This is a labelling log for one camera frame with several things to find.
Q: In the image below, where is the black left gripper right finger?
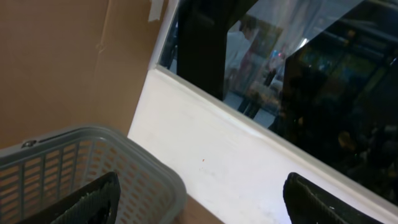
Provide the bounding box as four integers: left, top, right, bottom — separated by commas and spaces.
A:
283, 172, 381, 224

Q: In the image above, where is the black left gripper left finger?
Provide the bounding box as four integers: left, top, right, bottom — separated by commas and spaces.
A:
19, 172, 121, 224

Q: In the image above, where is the dark grey plastic basket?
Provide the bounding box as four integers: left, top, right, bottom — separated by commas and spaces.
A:
1, 126, 187, 223

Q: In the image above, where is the dark glass window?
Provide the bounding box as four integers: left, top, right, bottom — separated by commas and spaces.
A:
159, 0, 397, 203

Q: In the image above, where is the brown cardboard panel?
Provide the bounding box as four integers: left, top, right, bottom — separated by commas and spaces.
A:
1, 0, 167, 147

